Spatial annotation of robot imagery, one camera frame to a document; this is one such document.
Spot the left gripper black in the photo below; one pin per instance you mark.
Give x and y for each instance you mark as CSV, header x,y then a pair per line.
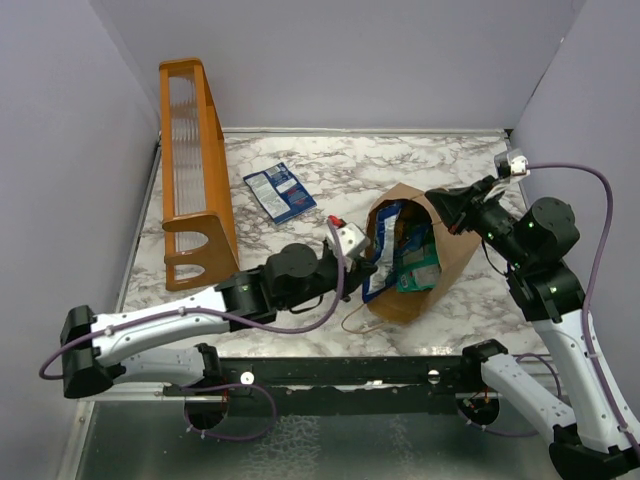
x,y
355,273

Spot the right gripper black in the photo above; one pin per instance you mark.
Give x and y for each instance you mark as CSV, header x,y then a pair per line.
x,y
451,202

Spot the blue Burts crisps packet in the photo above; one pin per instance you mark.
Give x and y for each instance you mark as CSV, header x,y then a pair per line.
x,y
383,242

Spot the brown paper bag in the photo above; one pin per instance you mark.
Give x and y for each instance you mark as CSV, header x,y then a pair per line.
x,y
418,224

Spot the dark blue snack packet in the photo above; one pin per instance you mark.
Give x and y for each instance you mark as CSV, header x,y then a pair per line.
x,y
280,193

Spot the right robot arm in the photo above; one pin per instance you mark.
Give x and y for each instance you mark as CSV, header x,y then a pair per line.
x,y
592,435

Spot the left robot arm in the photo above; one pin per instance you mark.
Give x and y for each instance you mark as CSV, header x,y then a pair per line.
x,y
102,350

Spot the green snack packet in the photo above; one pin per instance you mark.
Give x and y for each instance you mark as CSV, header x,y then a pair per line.
x,y
418,268

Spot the orange wooden rack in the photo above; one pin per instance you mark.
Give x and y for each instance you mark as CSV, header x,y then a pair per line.
x,y
198,221

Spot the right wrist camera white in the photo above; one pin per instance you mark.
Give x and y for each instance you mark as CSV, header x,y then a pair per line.
x,y
511,163

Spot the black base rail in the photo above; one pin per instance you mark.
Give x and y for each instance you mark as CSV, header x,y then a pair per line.
x,y
329,386

